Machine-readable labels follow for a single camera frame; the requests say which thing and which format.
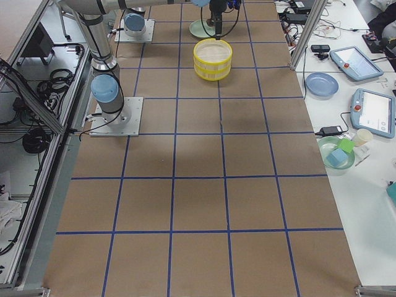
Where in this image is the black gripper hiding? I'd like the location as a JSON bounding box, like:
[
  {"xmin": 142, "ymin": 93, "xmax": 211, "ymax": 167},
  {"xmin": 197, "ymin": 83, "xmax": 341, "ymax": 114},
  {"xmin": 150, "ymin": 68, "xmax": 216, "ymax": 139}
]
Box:
[{"xmin": 209, "ymin": 0, "xmax": 241, "ymax": 40}]

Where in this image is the yellow steamer layer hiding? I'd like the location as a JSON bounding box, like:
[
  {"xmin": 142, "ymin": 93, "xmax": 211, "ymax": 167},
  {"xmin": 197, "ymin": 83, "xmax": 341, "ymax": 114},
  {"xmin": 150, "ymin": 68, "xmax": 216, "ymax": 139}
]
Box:
[
  {"xmin": 194, "ymin": 65, "xmax": 231, "ymax": 81},
  {"xmin": 193, "ymin": 38, "xmax": 233, "ymax": 66}
]

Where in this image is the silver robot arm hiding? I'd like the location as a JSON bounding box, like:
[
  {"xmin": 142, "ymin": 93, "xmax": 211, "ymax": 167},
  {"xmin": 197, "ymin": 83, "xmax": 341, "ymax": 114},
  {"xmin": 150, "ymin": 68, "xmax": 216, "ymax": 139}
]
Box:
[
  {"xmin": 123, "ymin": 7, "xmax": 145, "ymax": 37},
  {"xmin": 66, "ymin": 1, "xmax": 241, "ymax": 136}
]

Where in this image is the light green plate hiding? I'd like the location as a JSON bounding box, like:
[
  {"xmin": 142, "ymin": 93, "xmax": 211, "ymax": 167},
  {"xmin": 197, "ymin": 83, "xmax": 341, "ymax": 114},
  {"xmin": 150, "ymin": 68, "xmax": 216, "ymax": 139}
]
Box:
[{"xmin": 189, "ymin": 20, "xmax": 215, "ymax": 39}]

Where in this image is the blue plate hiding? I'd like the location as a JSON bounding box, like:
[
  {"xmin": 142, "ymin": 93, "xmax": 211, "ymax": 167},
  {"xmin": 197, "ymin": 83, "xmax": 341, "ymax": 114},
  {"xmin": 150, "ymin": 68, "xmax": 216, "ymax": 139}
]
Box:
[{"xmin": 305, "ymin": 72, "xmax": 339, "ymax": 97}]

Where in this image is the upper teach pendant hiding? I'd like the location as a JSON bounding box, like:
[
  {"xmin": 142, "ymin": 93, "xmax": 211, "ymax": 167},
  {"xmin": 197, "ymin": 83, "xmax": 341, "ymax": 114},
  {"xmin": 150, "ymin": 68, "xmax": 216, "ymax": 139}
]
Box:
[{"xmin": 329, "ymin": 46, "xmax": 384, "ymax": 81}]

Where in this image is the teach pendant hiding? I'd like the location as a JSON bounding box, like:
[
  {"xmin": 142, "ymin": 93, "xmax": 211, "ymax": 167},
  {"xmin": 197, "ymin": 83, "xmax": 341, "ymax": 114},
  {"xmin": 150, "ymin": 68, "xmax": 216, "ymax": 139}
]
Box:
[
  {"xmin": 329, "ymin": 46, "xmax": 384, "ymax": 81},
  {"xmin": 350, "ymin": 88, "xmax": 395, "ymax": 139}
]

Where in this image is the black power adapter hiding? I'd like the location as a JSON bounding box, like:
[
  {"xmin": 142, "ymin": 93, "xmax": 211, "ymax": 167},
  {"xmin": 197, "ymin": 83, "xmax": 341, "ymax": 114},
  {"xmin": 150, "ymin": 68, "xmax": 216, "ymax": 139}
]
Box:
[{"xmin": 315, "ymin": 126, "xmax": 345, "ymax": 137}]

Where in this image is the green plate with blocks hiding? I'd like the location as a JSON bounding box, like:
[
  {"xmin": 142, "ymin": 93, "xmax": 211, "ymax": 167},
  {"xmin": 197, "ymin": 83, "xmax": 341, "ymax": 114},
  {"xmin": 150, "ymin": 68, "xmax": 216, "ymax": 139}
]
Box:
[{"xmin": 317, "ymin": 136, "xmax": 355, "ymax": 170}]

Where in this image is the lower teach pendant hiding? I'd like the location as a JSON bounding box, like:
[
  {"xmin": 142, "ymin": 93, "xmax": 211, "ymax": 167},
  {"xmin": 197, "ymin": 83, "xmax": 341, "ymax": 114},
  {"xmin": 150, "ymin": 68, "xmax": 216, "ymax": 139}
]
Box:
[{"xmin": 350, "ymin": 88, "xmax": 395, "ymax": 139}]

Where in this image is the green foam cube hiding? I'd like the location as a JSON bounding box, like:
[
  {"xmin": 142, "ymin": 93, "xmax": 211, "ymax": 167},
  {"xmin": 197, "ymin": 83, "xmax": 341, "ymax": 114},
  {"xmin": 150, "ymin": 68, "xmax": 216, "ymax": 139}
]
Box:
[{"xmin": 337, "ymin": 138, "xmax": 355, "ymax": 153}]

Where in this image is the blue foam cube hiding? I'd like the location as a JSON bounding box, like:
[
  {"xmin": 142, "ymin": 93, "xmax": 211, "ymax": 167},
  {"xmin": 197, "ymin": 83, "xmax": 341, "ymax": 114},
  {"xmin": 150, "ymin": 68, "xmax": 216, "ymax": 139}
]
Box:
[{"xmin": 326, "ymin": 148, "xmax": 348, "ymax": 168}]

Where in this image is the cream paper cup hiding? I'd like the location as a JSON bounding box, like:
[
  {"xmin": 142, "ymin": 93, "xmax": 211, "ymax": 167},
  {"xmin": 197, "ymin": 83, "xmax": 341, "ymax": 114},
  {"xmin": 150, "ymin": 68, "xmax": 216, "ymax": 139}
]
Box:
[{"xmin": 352, "ymin": 129, "xmax": 373, "ymax": 147}]

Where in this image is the black braided right cable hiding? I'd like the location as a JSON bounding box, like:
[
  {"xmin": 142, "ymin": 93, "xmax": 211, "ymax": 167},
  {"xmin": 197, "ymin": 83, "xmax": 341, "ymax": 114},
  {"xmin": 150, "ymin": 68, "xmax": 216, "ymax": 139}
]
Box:
[{"xmin": 199, "ymin": 4, "xmax": 241, "ymax": 40}]

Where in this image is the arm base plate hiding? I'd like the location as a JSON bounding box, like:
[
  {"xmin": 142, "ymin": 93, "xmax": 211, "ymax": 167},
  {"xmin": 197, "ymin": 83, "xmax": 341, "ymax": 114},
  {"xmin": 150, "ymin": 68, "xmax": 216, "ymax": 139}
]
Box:
[
  {"xmin": 114, "ymin": 19, "xmax": 155, "ymax": 43},
  {"xmin": 88, "ymin": 97, "xmax": 144, "ymax": 137}
]

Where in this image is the aluminium frame post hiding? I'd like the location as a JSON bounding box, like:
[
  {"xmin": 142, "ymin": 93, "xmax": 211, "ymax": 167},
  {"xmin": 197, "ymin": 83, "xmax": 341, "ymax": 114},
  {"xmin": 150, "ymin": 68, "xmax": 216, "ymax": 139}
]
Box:
[{"xmin": 289, "ymin": 0, "xmax": 327, "ymax": 71}]

